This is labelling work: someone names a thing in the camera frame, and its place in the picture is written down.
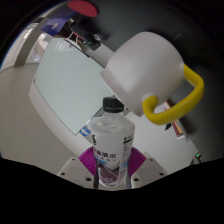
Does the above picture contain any large whiteboard on stand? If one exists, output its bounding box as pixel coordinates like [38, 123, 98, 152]
[32, 37, 117, 136]

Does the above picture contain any clear bottle with black cap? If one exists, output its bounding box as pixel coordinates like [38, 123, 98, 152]
[90, 96, 136, 190]

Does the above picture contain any flat round red coaster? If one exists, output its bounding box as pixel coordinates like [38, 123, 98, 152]
[67, 0, 100, 18]

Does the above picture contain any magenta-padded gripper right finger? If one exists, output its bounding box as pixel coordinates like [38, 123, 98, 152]
[127, 146, 169, 188]

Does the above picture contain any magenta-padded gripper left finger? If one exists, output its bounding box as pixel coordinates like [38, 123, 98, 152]
[57, 146, 98, 188]

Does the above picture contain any black device with cables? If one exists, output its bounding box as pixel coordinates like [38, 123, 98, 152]
[68, 24, 103, 52]

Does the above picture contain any white mug with yellow handle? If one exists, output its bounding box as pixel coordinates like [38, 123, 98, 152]
[99, 31, 205, 126]

